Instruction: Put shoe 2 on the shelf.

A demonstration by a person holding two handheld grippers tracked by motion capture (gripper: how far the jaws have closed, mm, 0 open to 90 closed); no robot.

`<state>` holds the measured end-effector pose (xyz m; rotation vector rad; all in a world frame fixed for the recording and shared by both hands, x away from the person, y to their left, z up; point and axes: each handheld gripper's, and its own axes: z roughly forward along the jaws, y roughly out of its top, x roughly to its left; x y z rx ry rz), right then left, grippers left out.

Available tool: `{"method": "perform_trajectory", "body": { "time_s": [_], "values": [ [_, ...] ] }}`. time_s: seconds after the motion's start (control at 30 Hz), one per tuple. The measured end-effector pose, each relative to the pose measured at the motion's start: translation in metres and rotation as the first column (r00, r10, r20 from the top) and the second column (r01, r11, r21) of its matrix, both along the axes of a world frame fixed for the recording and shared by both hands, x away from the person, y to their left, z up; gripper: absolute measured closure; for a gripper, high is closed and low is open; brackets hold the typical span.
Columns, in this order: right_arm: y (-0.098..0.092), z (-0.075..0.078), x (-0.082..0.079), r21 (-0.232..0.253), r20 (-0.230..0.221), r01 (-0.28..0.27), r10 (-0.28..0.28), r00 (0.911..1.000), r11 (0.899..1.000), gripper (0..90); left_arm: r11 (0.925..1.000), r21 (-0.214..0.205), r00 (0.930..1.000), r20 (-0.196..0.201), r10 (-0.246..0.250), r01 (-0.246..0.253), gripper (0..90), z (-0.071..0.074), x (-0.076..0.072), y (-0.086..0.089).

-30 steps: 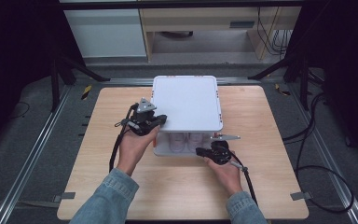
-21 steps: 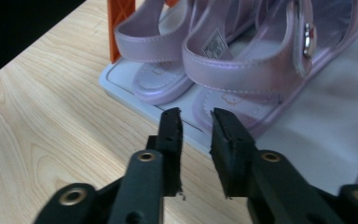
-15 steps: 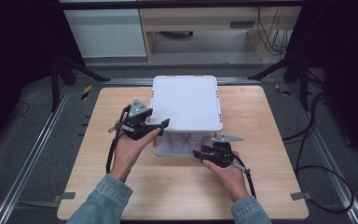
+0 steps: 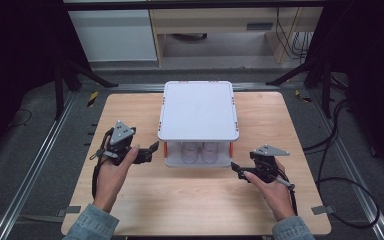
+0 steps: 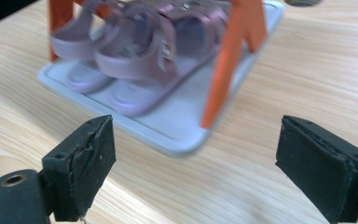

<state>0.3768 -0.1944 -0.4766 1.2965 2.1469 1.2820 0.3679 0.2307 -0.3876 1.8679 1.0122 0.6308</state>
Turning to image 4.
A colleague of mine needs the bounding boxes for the person's left hand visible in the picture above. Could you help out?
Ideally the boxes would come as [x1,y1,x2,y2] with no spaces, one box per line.
[93,136,140,213]

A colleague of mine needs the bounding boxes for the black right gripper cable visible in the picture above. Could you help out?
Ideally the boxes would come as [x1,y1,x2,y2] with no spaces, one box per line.
[273,166,299,217]

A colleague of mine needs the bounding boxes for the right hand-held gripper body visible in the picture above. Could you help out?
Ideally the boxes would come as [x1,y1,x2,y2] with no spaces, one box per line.
[246,144,291,184]

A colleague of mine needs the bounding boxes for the small pale pink shoe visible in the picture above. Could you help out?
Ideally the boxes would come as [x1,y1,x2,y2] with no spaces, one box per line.
[180,142,201,164]
[201,142,220,164]

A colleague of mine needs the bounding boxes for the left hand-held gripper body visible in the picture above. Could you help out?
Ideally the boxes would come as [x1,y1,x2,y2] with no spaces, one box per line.
[102,120,148,167]

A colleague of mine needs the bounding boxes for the grey tape piece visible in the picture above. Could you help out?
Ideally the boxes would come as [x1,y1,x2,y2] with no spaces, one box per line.
[310,204,336,216]
[57,205,82,218]

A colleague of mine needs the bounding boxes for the aluminium floor rail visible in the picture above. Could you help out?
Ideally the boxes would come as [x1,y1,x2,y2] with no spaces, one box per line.
[308,91,384,240]
[0,91,78,240]

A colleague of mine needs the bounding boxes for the black metal stand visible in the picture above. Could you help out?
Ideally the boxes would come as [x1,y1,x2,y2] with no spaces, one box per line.
[53,56,119,121]
[265,49,334,119]

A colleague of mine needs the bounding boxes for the thin black floor cable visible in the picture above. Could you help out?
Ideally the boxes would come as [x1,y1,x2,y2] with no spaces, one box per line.
[6,108,33,131]

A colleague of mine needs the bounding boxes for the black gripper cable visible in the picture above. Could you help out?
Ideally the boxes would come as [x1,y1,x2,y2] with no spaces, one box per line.
[273,166,299,217]
[91,128,114,200]

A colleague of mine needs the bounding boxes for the white cabinet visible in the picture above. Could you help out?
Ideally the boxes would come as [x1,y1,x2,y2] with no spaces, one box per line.
[68,9,158,63]

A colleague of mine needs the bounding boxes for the yellow black tape strip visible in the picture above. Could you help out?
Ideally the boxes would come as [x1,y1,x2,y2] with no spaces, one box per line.
[86,90,100,108]
[294,89,313,104]

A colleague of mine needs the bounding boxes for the person's right hand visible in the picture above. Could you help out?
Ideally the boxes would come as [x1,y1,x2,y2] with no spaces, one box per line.
[243,159,296,222]

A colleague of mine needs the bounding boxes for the light wooden desk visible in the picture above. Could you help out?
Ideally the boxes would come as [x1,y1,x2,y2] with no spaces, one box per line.
[149,7,324,66]

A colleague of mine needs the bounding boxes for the white two-tier shoe rack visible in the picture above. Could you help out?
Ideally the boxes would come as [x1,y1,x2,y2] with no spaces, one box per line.
[157,80,241,169]

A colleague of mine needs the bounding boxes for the thick black floor cable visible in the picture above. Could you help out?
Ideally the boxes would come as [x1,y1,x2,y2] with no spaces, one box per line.
[301,98,381,230]

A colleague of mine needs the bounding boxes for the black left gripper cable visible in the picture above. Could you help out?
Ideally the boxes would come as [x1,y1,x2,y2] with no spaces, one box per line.
[91,128,114,200]

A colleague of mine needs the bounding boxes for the black hanging cables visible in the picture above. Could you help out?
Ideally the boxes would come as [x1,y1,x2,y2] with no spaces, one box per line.
[274,7,314,64]

